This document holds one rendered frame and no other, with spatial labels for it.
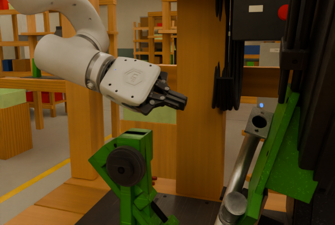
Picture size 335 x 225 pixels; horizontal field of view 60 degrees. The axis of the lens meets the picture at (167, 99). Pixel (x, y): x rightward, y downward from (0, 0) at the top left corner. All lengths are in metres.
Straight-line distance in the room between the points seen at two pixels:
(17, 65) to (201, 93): 5.76
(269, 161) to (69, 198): 0.67
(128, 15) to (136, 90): 11.18
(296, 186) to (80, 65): 0.45
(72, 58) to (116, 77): 0.10
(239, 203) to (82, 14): 0.49
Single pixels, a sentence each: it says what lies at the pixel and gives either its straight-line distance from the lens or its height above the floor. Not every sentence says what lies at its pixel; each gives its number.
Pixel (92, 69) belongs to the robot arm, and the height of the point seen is 1.29.
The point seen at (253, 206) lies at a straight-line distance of 0.49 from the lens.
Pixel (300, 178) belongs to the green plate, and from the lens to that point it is 0.50.
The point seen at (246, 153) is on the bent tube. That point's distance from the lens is 0.63.
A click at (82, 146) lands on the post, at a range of 1.05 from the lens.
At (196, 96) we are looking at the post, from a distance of 0.85.
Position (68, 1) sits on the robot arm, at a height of 1.42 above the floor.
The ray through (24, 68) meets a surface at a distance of 6.33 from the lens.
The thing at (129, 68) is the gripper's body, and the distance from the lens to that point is 0.60.
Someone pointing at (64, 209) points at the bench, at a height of 0.88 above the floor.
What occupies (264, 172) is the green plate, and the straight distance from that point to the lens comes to 0.48.
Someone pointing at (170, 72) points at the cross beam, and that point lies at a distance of 0.95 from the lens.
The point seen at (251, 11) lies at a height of 1.42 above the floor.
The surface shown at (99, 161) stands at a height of 1.11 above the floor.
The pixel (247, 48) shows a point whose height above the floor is 1.29.
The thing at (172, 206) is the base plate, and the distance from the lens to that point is 0.86.
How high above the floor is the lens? 1.34
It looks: 10 degrees down
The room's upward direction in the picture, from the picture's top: straight up
